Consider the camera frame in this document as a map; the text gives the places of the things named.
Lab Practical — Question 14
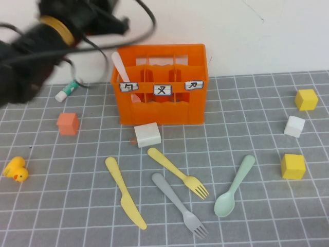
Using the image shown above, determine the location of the grey grid table mat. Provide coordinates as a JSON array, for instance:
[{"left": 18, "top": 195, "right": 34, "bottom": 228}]
[{"left": 0, "top": 70, "right": 329, "bottom": 247}]

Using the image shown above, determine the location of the salmon orange cube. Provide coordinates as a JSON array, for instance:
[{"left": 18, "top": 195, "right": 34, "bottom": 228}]
[{"left": 56, "top": 112, "right": 80, "bottom": 136}]

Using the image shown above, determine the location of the yellow plastic fork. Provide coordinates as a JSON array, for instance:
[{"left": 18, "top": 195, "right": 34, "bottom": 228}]
[{"left": 147, "top": 147, "right": 210, "bottom": 200}]

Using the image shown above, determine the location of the grey plastic fork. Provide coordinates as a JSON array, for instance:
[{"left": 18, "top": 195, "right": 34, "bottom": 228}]
[{"left": 151, "top": 172, "right": 209, "bottom": 239}]

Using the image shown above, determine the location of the pink plastic spoon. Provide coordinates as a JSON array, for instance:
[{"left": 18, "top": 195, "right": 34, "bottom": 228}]
[{"left": 111, "top": 51, "right": 141, "bottom": 104}]

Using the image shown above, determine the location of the thick black cable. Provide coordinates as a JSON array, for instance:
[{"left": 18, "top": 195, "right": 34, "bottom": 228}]
[{"left": 0, "top": 0, "right": 157, "bottom": 65}]

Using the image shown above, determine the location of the yellow plastic knife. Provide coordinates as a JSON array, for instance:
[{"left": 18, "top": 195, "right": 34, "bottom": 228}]
[{"left": 105, "top": 156, "right": 148, "bottom": 230}]

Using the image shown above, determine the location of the yellow rubber duck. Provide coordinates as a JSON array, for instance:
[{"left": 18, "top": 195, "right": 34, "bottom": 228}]
[{"left": 3, "top": 156, "right": 29, "bottom": 183}]

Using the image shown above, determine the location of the white label reading 刀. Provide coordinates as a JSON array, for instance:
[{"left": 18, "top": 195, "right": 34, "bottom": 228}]
[{"left": 185, "top": 80, "right": 204, "bottom": 91}]

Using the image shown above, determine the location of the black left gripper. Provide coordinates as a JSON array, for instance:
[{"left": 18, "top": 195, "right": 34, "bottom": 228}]
[{"left": 38, "top": 0, "right": 130, "bottom": 37}]

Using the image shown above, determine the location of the orange plastic cutlery holder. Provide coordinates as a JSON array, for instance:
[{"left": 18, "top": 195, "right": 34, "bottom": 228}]
[{"left": 111, "top": 43, "right": 209, "bottom": 126}]

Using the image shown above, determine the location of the white cube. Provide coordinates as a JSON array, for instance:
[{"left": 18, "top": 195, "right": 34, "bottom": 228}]
[{"left": 283, "top": 115, "right": 306, "bottom": 139}]

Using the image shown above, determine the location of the thin black cable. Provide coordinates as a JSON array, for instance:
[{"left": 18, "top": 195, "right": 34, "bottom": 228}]
[{"left": 64, "top": 36, "right": 110, "bottom": 88}]

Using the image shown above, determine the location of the green plastic spoon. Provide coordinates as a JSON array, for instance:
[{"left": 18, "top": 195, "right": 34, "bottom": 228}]
[{"left": 214, "top": 154, "right": 256, "bottom": 218}]

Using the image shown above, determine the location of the white charger plug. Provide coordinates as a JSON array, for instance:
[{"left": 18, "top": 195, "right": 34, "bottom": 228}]
[{"left": 129, "top": 122, "right": 162, "bottom": 148}]

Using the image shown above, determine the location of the white label reading 勺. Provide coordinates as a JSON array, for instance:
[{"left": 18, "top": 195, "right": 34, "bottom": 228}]
[{"left": 119, "top": 82, "right": 140, "bottom": 92}]

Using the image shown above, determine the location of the white green glue stick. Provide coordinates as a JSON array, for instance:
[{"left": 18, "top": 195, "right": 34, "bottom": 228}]
[{"left": 54, "top": 80, "right": 79, "bottom": 103}]

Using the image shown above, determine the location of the white label reading 叉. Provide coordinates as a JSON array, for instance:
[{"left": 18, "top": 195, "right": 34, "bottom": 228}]
[{"left": 153, "top": 84, "right": 172, "bottom": 96}]

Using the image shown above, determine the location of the yellow cube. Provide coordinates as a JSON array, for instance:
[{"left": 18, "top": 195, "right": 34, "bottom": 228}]
[
  {"left": 294, "top": 89, "right": 319, "bottom": 112},
  {"left": 280, "top": 153, "right": 306, "bottom": 180}
]

